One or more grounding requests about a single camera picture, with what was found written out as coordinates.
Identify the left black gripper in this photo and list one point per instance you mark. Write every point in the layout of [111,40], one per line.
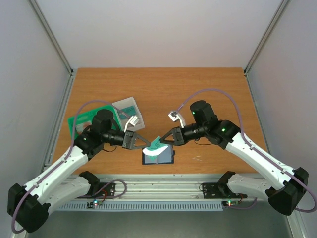
[127,145]

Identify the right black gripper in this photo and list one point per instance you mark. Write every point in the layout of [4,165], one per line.
[178,136]

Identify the dark blue card holder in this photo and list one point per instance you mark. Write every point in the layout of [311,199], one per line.
[166,156]

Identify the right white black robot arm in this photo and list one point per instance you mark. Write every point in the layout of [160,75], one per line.
[282,186]

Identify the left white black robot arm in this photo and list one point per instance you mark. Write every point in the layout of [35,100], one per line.
[30,204]

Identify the teal card in white tray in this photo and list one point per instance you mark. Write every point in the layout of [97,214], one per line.
[129,111]

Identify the red white card in tray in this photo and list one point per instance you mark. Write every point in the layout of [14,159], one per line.
[81,126]

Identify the white plastic tray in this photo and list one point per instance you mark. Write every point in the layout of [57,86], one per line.
[126,103]

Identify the green plastic tray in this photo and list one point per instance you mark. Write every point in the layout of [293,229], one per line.
[82,117]

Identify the left small circuit board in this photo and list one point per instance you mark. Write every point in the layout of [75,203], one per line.
[94,203]

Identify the small circuit board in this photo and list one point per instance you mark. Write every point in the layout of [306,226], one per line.
[94,203]
[230,203]

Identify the right small circuit board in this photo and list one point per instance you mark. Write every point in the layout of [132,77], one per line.
[230,203]

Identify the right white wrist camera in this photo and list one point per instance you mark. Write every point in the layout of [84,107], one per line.
[176,116]

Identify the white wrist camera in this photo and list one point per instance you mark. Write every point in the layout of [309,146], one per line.
[132,121]
[176,116]

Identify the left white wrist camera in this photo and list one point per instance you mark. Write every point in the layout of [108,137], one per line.
[132,121]

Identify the aluminium front rail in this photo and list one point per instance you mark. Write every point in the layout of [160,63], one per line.
[141,187]

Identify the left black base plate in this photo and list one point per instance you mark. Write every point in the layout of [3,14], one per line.
[100,191]

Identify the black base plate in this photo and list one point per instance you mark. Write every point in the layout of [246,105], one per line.
[213,190]
[100,191]

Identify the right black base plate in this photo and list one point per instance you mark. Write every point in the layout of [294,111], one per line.
[213,190]

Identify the grey slotted cable duct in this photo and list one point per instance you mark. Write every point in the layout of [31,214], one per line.
[143,206]

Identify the left aluminium frame post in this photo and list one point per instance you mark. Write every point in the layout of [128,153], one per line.
[45,25]

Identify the aluminium frame post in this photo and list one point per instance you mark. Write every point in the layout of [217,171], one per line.
[45,25]
[266,35]

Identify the right aluminium frame post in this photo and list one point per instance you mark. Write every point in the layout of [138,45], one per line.
[266,35]

